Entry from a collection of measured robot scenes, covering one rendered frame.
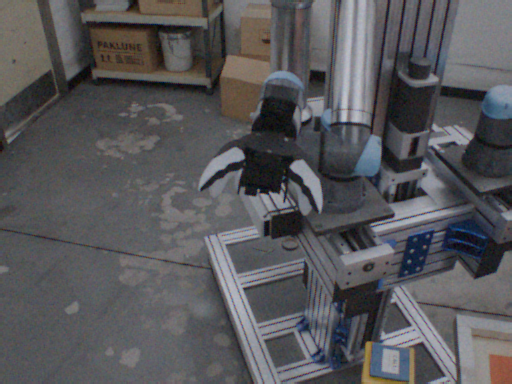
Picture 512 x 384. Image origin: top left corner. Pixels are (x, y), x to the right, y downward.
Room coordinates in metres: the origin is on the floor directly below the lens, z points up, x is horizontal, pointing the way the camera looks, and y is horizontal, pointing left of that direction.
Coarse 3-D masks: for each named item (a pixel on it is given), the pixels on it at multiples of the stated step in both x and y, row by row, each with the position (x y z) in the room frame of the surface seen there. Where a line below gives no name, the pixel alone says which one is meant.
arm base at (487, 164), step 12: (468, 144) 1.21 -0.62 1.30; (480, 144) 1.14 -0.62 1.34; (492, 144) 1.12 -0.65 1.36; (468, 156) 1.16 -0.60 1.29; (480, 156) 1.13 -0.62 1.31; (492, 156) 1.11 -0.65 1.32; (504, 156) 1.11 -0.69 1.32; (468, 168) 1.14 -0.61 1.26; (480, 168) 1.11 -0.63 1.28; (492, 168) 1.10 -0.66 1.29; (504, 168) 1.10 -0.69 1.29
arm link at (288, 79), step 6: (276, 72) 0.81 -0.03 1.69; (282, 72) 0.81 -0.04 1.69; (288, 72) 0.81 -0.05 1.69; (270, 78) 0.79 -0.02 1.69; (276, 78) 0.78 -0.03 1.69; (282, 78) 0.78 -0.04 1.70; (288, 78) 0.78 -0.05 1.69; (294, 78) 0.80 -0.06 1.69; (264, 84) 0.79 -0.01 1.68; (282, 84) 0.76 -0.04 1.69; (288, 84) 0.76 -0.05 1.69; (294, 84) 0.77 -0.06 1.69; (300, 84) 0.80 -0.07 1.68; (300, 90) 0.78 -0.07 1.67; (300, 96) 0.76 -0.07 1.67; (258, 102) 0.73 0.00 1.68; (300, 102) 0.74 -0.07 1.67; (300, 108) 0.73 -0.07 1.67; (300, 114) 0.72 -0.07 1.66; (300, 120) 0.76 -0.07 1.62
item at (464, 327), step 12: (456, 324) 0.80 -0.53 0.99; (468, 324) 0.79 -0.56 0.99; (480, 324) 0.79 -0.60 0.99; (492, 324) 0.79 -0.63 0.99; (504, 324) 0.79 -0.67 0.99; (456, 336) 0.76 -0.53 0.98; (468, 336) 0.75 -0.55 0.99; (480, 336) 0.78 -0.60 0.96; (492, 336) 0.77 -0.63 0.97; (504, 336) 0.76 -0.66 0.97; (456, 348) 0.73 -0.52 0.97; (468, 348) 0.72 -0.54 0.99; (456, 360) 0.70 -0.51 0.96; (468, 360) 0.68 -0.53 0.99; (456, 372) 0.67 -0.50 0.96; (468, 372) 0.65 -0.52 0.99
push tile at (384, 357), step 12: (372, 348) 0.74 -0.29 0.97; (384, 348) 0.74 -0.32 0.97; (396, 348) 0.74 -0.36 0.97; (408, 348) 0.74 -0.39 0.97; (372, 360) 0.70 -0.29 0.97; (384, 360) 0.70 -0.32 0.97; (396, 360) 0.70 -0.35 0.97; (408, 360) 0.70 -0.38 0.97; (372, 372) 0.67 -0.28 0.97; (384, 372) 0.67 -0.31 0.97; (396, 372) 0.67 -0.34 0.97; (408, 372) 0.67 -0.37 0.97
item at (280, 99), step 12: (276, 84) 0.60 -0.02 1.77; (264, 96) 0.59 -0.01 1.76; (276, 96) 0.59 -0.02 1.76; (288, 96) 0.59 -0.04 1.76; (264, 108) 0.60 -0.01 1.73; (276, 108) 0.59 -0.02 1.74; (288, 108) 0.59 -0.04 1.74; (264, 120) 0.62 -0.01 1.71; (276, 120) 0.61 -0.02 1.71; (288, 120) 0.61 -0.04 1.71
